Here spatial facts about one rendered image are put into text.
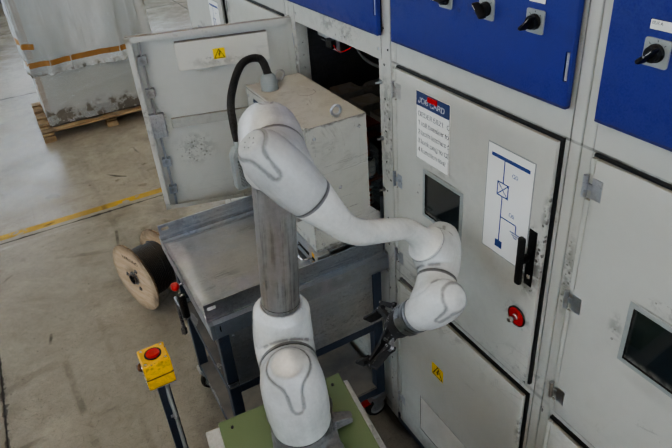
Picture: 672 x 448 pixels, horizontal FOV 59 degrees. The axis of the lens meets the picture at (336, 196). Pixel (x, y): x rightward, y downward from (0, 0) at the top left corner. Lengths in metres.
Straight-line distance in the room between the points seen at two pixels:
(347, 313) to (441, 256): 0.81
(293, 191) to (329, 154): 0.79
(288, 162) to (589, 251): 0.67
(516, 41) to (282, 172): 0.58
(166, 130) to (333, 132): 0.83
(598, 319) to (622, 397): 0.18
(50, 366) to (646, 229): 2.84
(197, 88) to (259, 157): 1.35
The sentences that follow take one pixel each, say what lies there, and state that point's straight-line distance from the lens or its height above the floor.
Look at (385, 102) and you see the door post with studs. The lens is 1.89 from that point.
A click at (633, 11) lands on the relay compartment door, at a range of 1.17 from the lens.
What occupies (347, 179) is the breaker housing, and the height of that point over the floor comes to 1.17.
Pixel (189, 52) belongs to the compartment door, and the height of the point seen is 1.50.
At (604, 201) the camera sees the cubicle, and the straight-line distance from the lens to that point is 1.31.
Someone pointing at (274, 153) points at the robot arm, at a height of 1.65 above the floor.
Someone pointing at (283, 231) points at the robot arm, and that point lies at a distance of 1.41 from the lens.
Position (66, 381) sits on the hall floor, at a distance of 3.29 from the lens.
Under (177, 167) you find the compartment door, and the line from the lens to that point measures 2.60.
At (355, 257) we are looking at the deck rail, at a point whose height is 0.87.
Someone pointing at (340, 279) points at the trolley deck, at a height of 0.83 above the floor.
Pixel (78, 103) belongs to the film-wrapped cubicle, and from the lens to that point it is 5.98.
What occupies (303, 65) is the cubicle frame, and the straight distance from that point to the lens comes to 2.42.
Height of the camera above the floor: 2.15
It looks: 31 degrees down
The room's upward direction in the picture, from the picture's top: 5 degrees counter-clockwise
